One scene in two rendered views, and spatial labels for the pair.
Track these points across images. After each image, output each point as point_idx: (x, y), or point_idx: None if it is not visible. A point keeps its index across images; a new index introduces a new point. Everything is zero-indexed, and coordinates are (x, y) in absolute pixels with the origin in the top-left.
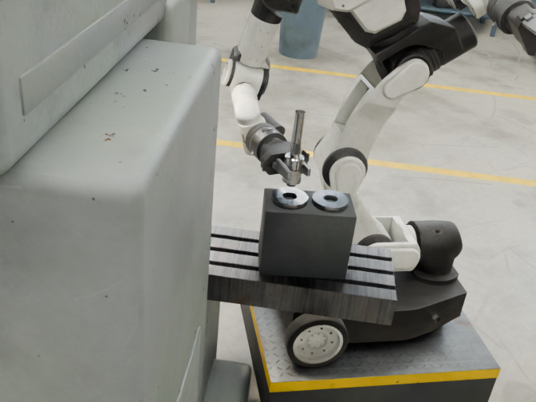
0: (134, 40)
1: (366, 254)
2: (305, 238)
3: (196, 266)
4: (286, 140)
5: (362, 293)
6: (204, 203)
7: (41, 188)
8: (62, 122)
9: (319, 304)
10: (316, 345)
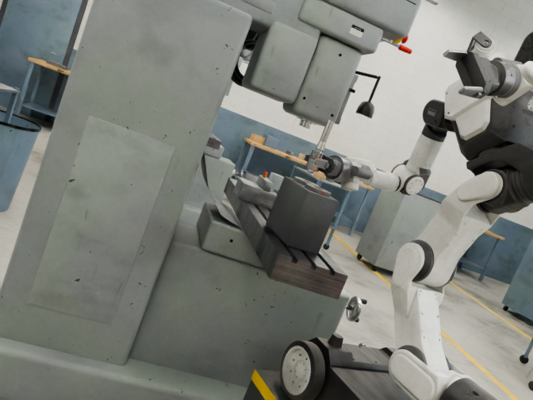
0: (224, 1)
1: (328, 264)
2: (287, 201)
3: (176, 90)
4: (343, 166)
5: (275, 245)
6: (199, 69)
7: None
8: None
9: (262, 247)
10: (298, 376)
